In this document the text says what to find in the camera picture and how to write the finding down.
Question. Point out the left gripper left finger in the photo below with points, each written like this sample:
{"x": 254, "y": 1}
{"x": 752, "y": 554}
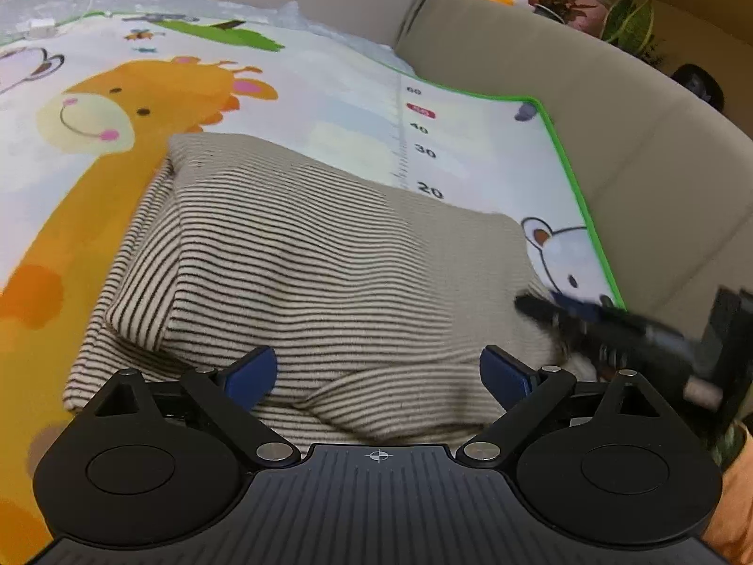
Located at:
{"x": 222, "y": 401}

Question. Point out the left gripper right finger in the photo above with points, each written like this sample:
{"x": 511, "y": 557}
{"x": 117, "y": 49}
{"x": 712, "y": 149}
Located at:
{"x": 528, "y": 397}

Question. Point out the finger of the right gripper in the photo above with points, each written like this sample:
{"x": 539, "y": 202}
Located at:
{"x": 565, "y": 311}

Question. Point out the beige striped knit garment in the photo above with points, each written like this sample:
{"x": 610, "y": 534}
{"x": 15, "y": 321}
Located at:
{"x": 377, "y": 301}

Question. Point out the potted plant with leaves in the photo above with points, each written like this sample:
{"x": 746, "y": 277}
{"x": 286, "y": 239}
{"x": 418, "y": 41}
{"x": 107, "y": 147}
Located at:
{"x": 628, "y": 25}

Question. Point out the cartoon animal play mat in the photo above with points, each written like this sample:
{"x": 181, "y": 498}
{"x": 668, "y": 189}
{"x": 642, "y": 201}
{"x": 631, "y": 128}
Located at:
{"x": 86, "y": 117}

